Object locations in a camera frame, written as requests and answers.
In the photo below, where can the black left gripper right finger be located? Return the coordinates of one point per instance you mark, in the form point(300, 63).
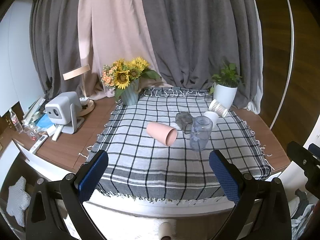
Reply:
point(262, 202)

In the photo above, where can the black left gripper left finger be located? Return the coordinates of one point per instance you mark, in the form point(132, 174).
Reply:
point(44, 220)

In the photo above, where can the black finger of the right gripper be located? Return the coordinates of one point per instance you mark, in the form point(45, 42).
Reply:
point(308, 160)

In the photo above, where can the white frosted cup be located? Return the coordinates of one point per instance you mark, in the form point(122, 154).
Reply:
point(212, 116)

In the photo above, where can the clear bluish plastic cup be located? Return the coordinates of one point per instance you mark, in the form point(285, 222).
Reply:
point(200, 132)

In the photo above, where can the white patterned paper cup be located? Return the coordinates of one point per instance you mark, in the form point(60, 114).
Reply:
point(218, 108)

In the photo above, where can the dark grey glass cup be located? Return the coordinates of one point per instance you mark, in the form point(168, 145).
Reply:
point(184, 120)

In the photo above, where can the pink plastic cup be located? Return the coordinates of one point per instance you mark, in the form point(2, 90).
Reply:
point(164, 134)

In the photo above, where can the grey star cushion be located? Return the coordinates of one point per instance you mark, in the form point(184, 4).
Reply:
point(18, 201)

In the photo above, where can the white remote control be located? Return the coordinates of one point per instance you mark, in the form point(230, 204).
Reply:
point(38, 144)

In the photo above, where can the blue face mask pack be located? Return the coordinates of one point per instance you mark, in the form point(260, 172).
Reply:
point(44, 123)

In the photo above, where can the clear plastic water bottle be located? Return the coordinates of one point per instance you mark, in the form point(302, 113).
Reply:
point(15, 121)

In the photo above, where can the white mini projector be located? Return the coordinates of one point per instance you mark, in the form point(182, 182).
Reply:
point(63, 112)

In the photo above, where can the white plant pot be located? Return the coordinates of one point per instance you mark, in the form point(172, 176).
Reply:
point(224, 95)

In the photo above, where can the green potted plant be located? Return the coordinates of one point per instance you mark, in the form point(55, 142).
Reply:
point(228, 77)

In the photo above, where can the checkered grey tablecloth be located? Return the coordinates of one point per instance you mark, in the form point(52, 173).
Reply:
point(141, 167)

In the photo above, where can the light blue ribbed vase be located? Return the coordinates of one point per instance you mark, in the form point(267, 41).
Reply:
point(131, 94)

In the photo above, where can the sunflower bouquet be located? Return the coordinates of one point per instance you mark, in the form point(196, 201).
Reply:
point(121, 74)

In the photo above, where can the grey curtain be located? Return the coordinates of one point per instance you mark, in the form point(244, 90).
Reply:
point(191, 40)

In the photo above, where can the pink curtain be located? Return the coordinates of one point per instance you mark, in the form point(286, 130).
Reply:
point(109, 30)

